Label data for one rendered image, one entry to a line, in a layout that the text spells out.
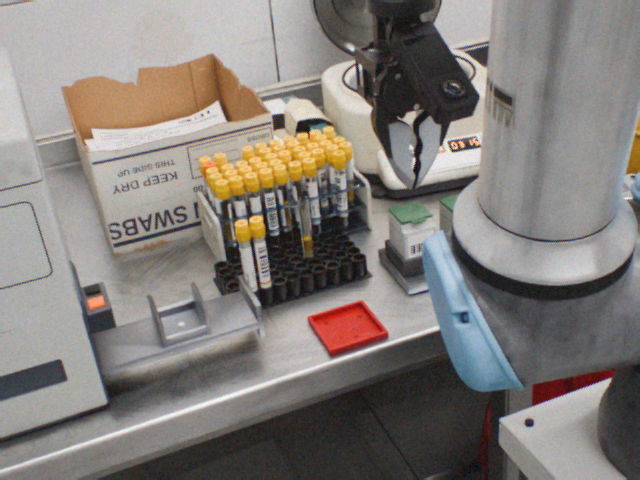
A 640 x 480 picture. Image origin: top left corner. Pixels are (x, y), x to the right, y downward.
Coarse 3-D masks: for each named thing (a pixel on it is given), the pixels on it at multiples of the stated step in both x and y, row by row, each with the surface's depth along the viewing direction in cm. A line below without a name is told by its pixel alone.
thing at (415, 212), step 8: (392, 208) 95; (400, 208) 95; (408, 208) 95; (416, 208) 95; (424, 208) 94; (400, 216) 93; (408, 216) 93; (416, 216) 93; (424, 216) 93; (432, 216) 93
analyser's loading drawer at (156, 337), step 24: (192, 288) 87; (240, 288) 90; (168, 312) 87; (192, 312) 88; (216, 312) 87; (240, 312) 87; (96, 336) 86; (120, 336) 85; (144, 336) 85; (168, 336) 83; (192, 336) 84; (216, 336) 84; (120, 360) 82; (144, 360) 82
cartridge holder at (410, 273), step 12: (384, 252) 100; (396, 252) 95; (396, 264) 96; (408, 264) 94; (420, 264) 94; (396, 276) 96; (408, 276) 95; (420, 276) 95; (408, 288) 93; (420, 288) 94
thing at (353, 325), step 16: (352, 304) 92; (320, 320) 91; (336, 320) 91; (352, 320) 90; (368, 320) 90; (320, 336) 88; (336, 336) 88; (352, 336) 88; (368, 336) 87; (384, 336) 87; (336, 352) 86
